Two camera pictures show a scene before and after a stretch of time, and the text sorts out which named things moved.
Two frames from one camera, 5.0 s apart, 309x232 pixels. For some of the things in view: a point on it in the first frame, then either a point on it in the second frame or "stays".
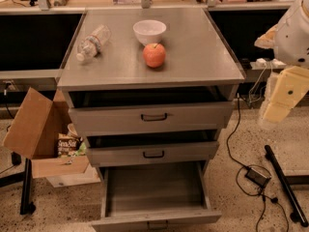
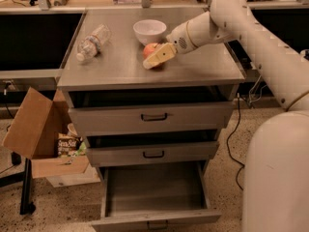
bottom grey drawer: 166,197 stays
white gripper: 292,40 to 179,40
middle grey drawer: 126,154 stays
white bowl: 149,31 stays
